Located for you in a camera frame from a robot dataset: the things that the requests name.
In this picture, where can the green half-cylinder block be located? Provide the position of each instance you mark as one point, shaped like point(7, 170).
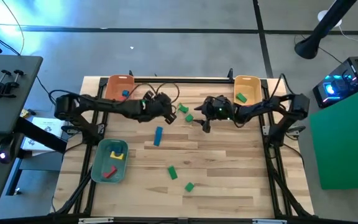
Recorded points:
point(189, 187)

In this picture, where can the yellow arch block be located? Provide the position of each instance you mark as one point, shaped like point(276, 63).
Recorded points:
point(113, 157)

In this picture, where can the red arch block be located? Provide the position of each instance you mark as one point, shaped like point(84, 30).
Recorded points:
point(109, 172)

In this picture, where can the small red block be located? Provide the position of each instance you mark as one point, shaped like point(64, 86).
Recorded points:
point(122, 99)

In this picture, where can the black table frame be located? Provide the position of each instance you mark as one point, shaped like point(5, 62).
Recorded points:
point(197, 80)

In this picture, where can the orange plastic bin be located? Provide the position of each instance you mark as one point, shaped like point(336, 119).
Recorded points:
point(117, 85)

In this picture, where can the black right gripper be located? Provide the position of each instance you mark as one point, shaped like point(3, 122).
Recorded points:
point(221, 109)

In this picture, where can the white printed booklet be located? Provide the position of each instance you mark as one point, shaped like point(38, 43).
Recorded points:
point(47, 127)

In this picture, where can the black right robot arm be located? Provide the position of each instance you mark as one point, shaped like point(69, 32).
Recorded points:
point(269, 104)

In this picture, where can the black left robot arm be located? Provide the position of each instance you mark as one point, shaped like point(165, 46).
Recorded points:
point(104, 105)

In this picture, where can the black desk leg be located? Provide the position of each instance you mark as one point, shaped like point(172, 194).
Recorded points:
point(39, 133)

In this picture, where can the small blue cube block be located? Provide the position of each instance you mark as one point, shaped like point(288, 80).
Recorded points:
point(125, 93)

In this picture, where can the yellow plastic bin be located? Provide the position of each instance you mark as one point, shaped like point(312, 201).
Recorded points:
point(250, 87)

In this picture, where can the silver mounting plate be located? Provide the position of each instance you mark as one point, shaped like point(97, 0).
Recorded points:
point(266, 129)

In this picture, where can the green cube block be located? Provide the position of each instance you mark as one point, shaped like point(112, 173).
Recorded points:
point(189, 118)

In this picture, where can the green wedge block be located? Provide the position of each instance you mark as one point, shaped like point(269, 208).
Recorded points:
point(241, 97)

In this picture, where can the silver metal bracket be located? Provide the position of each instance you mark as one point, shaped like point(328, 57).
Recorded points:
point(269, 221)
point(95, 221)

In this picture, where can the teal plastic bin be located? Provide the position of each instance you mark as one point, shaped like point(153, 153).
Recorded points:
point(99, 174)

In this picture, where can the black tower pole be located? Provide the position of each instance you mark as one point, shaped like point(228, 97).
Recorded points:
point(322, 28)

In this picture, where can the green rectangular block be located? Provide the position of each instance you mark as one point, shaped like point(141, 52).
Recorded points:
point(172, 172)

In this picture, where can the black computer mouse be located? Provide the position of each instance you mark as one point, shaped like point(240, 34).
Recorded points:
point(6, 149)

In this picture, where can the green arch block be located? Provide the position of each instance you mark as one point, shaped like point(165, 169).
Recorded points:
point(181, 108)

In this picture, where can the blue long wedge block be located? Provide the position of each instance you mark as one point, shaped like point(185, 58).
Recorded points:
point(158, 136)

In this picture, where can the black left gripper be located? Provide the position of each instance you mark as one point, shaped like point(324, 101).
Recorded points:
point(157, 109)

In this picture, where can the green panel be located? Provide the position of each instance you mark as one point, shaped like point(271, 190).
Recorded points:
point(346, 140)

